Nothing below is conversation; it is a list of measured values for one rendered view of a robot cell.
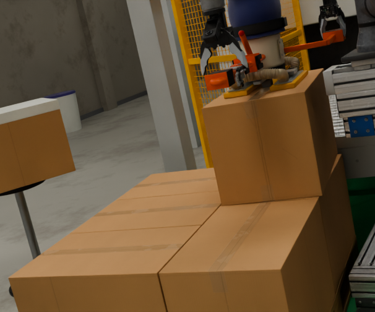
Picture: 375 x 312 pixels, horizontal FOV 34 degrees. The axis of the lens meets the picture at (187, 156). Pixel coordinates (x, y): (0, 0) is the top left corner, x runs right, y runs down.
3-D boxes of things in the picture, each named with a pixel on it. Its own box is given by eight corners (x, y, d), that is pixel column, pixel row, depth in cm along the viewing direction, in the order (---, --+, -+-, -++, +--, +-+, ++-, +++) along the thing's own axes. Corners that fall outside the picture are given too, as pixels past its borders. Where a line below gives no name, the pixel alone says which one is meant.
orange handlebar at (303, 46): (268, 52, 276) (267, 44, 275) (336, 40, 265) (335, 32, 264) (208, 89, 193) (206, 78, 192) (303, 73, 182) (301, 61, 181)
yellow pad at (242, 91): (244, 84, 274) (242, 73, 273) (265, 80, 271) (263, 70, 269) (223, 99, 244) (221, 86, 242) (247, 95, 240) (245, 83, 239)
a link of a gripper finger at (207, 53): (208, 73, 203) (218, 48, 199) (202, 76, 197) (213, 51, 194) (200, 69, 203) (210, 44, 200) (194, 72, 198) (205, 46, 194)
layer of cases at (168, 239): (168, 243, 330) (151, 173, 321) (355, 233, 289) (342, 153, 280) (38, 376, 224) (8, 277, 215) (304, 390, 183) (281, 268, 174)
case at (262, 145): (254, 163, 296) (238, 82, 288) (337, 153, 282) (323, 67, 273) (221, 206, 242) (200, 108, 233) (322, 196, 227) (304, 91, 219)
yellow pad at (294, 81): (286, 77, 267) (283, 66, 266) (308, 73, 264) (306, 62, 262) (270, 91, 237) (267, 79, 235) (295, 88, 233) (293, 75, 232)
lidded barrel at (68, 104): (66, 128, 994) (57, 92, 981) (91, 125, 967) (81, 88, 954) (46, 136, 953) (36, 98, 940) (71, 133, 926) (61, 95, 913)
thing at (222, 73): (214, 86, 202) (211, 71, 201) (236, 83, 200) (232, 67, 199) (206, 91, 195) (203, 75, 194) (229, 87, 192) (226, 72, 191)
